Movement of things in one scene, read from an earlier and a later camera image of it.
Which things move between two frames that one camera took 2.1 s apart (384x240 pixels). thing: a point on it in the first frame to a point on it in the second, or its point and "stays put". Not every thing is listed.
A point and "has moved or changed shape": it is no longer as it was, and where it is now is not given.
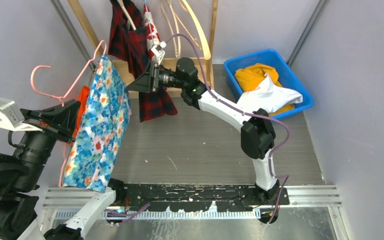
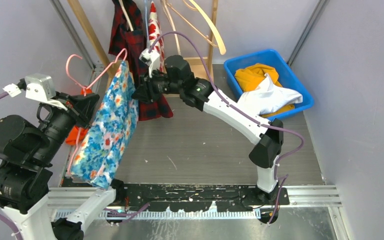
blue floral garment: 99,139 has moved or changed shape
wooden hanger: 207,50 to 221,44
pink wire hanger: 63,149 to 76,137
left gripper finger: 61,118 to 83,106
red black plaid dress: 132,46 stays put
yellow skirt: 249,77 stays put
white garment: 268,96 stays put
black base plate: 137,197 stays put
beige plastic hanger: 171,3 has moved or changed shape
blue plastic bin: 286,77 stays put
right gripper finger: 143,83 to 141,94
